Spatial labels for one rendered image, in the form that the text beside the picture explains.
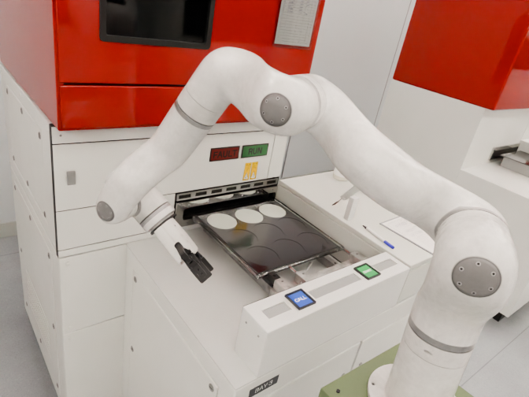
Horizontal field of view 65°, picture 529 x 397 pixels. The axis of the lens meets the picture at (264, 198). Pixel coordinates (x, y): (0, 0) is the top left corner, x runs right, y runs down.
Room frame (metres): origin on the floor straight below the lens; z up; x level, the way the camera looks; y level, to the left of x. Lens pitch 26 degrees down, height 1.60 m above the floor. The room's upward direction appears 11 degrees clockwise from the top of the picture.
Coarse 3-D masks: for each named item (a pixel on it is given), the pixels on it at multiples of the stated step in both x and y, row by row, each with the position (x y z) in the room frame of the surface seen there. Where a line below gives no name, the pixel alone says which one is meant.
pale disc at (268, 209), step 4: (264, 204) 1.40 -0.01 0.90; (268, 204) 1.41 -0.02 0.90; (260, 208) 1.37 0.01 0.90; (264, 208) 1.37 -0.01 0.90; (268, 208) 1.38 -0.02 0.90; (272, 208) 1.38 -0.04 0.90; (276, 208) 1.39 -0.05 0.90; (280, 208) 1.40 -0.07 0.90; (264, 212) 1.34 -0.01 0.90; (268, 212) 1.35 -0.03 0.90; (272, 212) 1.35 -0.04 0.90; (276, 212) 1.36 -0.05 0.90; (280, 212) 1.37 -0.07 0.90; (284, 212) 1.37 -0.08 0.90; (268, 216) 1.32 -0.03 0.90; (272, 216) 1.32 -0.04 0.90; (276, 216) 1.33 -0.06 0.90; (280, 216) 1.34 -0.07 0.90
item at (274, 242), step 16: (240, 208) 1.34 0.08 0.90; (256, 208) 1.36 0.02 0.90; (208, 224) 1.18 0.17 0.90; (240, 224) 1.22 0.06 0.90; (256, 224) 1.24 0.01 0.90; (272, 224) 1.26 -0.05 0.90; (288, 224) 1.28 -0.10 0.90; (304, 224) 1.31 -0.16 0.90; (224, 240) 1.10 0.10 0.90; (240, 240) 1.12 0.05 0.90; (256, 240) 1.14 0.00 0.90; (272, 240) 1.16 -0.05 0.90; (288, 240) 1.18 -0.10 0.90; (304, 240) 1.20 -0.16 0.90; (320, 240) 1.22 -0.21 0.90; (240, 256) 1.04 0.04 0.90; (256, 256) 1.05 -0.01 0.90; (272, 256) 1.07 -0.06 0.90; (288, 256) 1.09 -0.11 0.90; (304, 256) 1.10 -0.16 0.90; (256, 272) 0.98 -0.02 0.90
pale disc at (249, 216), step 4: (236, 212) 1.30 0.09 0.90; (240, 212) 1.31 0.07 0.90; (244, 212) 1.31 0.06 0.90; (248, 212) 1.32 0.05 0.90; (252, 212) 1.32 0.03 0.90; (256, 212) 1.33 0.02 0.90; (236, 216) 1.27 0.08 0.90; (240, 216) 1.28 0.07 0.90; (244, 216) 1.28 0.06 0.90; (248, 216) 1.29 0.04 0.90; (252, 216) 1.29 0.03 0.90; (256, 216) 1.30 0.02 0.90; (260, 216) 1.31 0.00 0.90; (240, 220) 1.25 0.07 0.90; (244, 220) 1.26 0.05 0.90; (248, 220) 1.26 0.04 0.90; (252, 220) 1.27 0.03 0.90; (256, 220) 1.27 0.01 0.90; (260, 220) 1.28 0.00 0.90
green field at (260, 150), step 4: (244, 148) 1.38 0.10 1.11; (248, 148) 1.39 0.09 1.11; (252, 148) 1.40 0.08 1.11; (256, 148) 1.41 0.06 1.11; (260, 148) 1.43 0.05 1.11; (264, 148) 1.44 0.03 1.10; (244, 152) 1.38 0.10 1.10; (248, 152) 1.39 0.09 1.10; (252, 152) 1.40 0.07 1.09; (256, 152) 1.42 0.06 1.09; (260, 152) 1.43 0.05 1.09; (264, 152) 1.44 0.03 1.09; (244, 156) 1.38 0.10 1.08; (248, 156) 1.39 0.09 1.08
